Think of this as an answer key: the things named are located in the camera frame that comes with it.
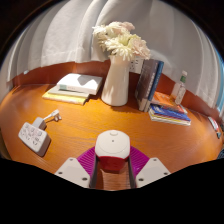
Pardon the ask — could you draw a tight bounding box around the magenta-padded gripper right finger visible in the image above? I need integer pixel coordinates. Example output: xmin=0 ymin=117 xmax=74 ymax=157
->
xmin=126 ymin=145 xmax=172 ymax=190

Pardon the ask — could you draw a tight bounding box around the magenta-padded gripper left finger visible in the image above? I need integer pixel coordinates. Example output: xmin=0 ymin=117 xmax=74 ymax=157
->
xmin=54 ymin=146 xmax=100 ymax=190

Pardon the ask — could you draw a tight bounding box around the red and white charger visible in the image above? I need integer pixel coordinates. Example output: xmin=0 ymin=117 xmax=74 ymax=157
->
xmin=94 ymin=129 xmax=131 ymax=173

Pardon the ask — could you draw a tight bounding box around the white power strip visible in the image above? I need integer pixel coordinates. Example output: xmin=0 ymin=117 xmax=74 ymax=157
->
xmin=17 ymin=116 xmax=52 ymax=158

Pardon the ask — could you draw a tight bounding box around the white power plug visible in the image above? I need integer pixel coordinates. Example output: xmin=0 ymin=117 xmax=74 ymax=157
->
xmin=42 ymin=109 xmax=63 ymax=123

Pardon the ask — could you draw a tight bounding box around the blue flat book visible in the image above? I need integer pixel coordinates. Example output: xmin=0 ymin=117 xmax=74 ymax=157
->
xmin=148 ymin=103 xmax=192 ymax=127

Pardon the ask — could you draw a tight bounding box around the orange flat book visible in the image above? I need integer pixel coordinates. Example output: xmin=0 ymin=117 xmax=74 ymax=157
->
xmin=152 ymin=90 xmax=188 ymax=115

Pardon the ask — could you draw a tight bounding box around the thin yellow book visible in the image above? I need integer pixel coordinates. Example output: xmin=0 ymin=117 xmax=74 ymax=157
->
xmin=41 ymin=91 xmax=88 ymax=106

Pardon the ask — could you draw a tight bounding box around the red booklet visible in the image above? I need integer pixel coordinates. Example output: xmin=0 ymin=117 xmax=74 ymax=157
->
xmin=207 ymin=115 xmax=222 ymax=134

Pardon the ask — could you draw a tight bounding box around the thin grey-green book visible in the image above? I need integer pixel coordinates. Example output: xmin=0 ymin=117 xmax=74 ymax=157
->
xmin=46 ymin=85 xmax=91 ymax=100

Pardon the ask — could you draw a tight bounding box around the clear plastic bottle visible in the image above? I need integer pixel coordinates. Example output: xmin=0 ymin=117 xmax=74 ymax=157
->
xmin=170 ymin=70 xmax=189 ymax=106

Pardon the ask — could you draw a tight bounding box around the dark grey upright book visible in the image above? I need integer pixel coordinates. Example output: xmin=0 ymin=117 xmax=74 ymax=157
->
xmin=134 ymin=58 xmax=160 ymax=112

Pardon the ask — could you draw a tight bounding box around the thick white book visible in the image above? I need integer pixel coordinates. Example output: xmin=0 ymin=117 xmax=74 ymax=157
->
xmin=55 ymin=73 xmax=104 ymax=96

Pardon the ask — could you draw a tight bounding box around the blue upright book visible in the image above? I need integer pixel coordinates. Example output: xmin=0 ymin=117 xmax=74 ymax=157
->
xmin=143 ymin=60 xmax=165 ymax=113

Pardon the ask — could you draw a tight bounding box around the white ceramic vase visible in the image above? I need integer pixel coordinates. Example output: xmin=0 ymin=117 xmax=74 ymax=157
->
xmin=100 ymin=54 xmax=132 ymax=107

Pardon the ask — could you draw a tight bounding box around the white flower bouquet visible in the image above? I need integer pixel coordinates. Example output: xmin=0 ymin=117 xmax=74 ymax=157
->
xmin=92 ymin=21 xmax=152 ymax=62

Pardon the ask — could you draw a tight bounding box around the white curtain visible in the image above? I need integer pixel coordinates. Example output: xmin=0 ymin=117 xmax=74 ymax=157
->
xmin=0 ymin=0 xmax=224 ymax=111

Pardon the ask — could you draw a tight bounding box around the white wall socket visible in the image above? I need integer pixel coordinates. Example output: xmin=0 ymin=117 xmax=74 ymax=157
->
xmin=129 ymin=57 xmax=145 ymax=75

